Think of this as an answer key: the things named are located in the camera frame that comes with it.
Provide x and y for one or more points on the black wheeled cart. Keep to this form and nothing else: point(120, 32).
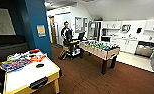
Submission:
point(73, 51)

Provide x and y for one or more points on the dark wall window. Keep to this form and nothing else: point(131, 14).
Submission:
point(3, 21)

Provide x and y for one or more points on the dark sofa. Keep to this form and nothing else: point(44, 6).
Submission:
point(6, 43)

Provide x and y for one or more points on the stainless steel dishwasher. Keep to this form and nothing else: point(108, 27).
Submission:
point(144, 49)

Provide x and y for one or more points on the flat red item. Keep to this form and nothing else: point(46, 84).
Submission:
point(34, 51)

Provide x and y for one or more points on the person in dark shirt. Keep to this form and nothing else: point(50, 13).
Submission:
point(66, 33)

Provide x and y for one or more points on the small yellow object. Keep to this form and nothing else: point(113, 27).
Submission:
point(73, 41)

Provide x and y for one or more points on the black built-in oven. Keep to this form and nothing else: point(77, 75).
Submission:
point(105, 39)

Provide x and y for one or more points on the wall notice board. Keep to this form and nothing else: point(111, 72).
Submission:
point(78, 24)

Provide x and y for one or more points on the wooden foosball table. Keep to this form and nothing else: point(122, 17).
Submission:
point(99, 50)

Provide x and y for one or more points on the three-door white wall cabinet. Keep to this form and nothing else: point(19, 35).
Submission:
point(153, 26)

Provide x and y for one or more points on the brown wooden door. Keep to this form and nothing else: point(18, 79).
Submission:
point(53, 31)

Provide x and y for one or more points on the brown cardboard box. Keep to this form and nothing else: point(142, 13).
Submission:
point(65, 48)

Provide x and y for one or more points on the wide white drawer unit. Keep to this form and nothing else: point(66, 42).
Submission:
point(113, 40)

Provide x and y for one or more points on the white game box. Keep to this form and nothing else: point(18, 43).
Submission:
point(14, 56)

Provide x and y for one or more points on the yellow wall notice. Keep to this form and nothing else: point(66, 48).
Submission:
point(41, 30)

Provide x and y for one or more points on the brown floor bag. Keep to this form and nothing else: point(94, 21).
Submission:
point(62, 55)

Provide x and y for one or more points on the small white-top table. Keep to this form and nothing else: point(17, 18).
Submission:
point(29, 75)

